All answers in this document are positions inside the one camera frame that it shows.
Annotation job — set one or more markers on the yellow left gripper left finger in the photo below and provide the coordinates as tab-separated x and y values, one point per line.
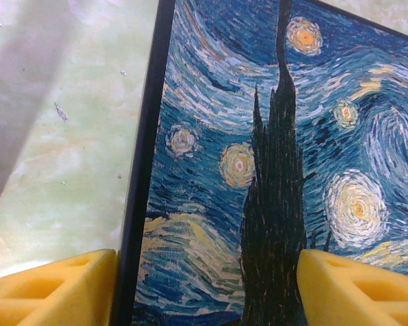
64	295

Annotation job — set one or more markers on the starry night painting mat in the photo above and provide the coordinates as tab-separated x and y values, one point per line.
245	169

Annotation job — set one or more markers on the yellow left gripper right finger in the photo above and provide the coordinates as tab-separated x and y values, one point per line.
347	299

